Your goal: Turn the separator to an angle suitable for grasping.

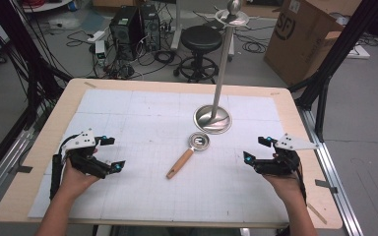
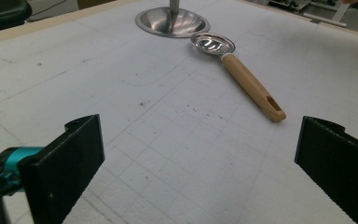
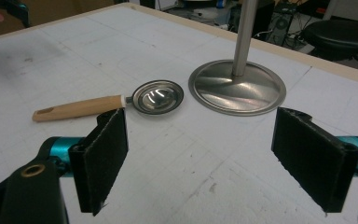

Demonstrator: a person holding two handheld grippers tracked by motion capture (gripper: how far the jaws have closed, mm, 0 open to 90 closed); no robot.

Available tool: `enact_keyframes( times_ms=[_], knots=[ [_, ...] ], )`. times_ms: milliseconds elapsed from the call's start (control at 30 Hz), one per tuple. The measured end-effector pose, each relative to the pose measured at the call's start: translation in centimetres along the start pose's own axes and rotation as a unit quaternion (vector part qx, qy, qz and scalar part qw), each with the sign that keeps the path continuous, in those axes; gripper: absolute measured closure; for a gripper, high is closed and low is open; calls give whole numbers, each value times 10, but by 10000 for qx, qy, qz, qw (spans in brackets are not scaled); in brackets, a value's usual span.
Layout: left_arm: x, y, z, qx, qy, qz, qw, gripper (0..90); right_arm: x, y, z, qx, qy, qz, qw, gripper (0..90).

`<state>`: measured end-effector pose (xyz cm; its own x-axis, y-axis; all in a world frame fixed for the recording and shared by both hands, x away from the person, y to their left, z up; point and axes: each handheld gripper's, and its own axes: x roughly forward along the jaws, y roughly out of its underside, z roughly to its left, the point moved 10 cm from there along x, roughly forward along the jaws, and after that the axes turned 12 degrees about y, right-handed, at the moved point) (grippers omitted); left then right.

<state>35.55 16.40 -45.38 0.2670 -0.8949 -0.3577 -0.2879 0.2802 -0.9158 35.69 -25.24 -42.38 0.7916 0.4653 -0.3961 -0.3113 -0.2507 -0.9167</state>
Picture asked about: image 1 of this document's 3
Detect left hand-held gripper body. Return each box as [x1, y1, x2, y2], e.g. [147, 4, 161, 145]
[60, 128, 113, 180]

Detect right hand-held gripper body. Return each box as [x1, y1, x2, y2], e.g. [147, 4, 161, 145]
[253, 132, 320, 177]

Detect person's right hand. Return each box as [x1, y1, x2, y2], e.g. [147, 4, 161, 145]
[262, 172, 305, 202]

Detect person's left hand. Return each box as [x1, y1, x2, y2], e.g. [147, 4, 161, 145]
[59, 148, 101, 199]

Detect white grid mat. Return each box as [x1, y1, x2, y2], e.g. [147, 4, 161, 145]
[27, 88, 290, 224]

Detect tall metal pole stand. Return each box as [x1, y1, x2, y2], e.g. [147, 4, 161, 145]
[193, 0, 251, 136]

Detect small white device box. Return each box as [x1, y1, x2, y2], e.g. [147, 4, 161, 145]
[94, 39, 108, 67]

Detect white power strip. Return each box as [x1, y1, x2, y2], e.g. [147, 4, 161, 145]
[86, 29, 108, 44]

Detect large cardboard box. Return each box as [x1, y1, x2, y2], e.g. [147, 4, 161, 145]
[263, 0, 364, 88]

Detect large black computer tower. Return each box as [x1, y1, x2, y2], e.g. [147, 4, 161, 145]
[108, 5, 145, 62]

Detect slim black computer tower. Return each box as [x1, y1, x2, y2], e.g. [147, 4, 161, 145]
[139, 3, 162, 52]

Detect black round stool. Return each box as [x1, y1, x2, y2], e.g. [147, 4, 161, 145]
[173, 25, 224, 85]

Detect white round table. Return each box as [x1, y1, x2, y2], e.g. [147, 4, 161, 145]
[20, 0, 74, 14]

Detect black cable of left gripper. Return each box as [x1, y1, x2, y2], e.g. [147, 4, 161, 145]
[48, 134, 80, 202]

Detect aluminium rail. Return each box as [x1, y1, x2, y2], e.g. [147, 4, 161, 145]
[297, 106, 364, 236]
[0, 107, 52, 215]

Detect metal strainer with wooden handle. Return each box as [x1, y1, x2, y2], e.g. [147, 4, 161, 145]
[165, 131, 212, 180]

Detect coiled black floor cable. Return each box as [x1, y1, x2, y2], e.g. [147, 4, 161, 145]
[241, 39, 269, 55]

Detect black metal frame post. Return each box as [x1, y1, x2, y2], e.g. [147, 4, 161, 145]
[287, 0, 378, 143]
[0, 0, 74, 188]

